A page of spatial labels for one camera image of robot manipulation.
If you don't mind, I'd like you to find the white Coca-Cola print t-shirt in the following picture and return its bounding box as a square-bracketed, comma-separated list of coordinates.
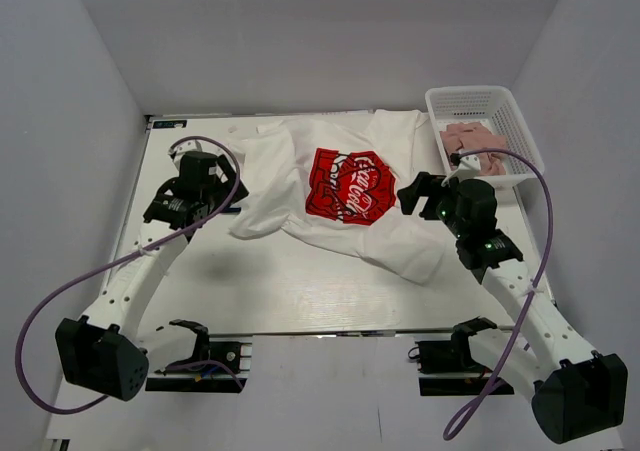
[230, 110, 445, 285]

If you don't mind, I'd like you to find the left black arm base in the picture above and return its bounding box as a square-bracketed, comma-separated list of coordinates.
[137, 320, 252, 394]

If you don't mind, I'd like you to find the pink cloth in basket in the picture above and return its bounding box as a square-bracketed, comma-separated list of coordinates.
[440, 122, 507, 176]

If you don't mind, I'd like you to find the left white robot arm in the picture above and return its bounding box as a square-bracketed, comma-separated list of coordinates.
[55, 150, 248, 401]

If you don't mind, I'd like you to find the white plastic basket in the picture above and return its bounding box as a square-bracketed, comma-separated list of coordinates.
[425, 85, 544, 188]

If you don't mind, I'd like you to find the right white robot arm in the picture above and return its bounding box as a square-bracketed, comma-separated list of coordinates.
[398, 172, 628, 444]

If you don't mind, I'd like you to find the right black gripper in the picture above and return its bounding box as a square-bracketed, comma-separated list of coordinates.
[398, 171, 468, 238]

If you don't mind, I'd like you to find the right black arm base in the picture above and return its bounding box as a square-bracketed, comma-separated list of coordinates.
[407, 317, 497, 397]

